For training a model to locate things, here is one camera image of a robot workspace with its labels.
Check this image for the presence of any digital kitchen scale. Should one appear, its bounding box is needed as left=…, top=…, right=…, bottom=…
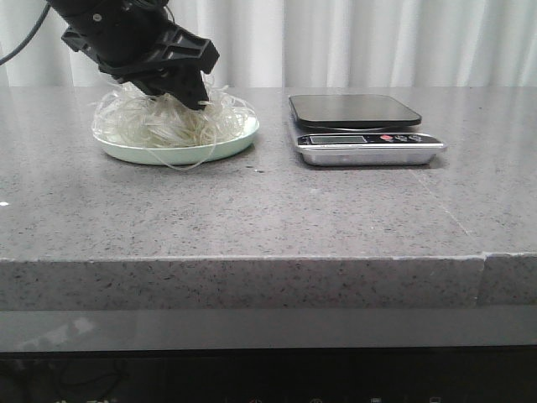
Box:
left=289, top=94, right=446, bottom=166

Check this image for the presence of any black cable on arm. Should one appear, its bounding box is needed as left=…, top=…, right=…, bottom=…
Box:
left=0, top=3, right=50, bottom=66

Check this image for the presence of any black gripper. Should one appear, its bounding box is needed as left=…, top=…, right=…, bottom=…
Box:
left=48, top=1, right=219, bottom=111

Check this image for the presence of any white vermicelli noodle bundle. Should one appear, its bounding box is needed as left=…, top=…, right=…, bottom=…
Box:
left=91, top=81, right=258, bottom=170

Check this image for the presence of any pale green round plate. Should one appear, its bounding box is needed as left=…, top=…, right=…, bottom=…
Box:
left=93, top=118, right=259, bottom=165

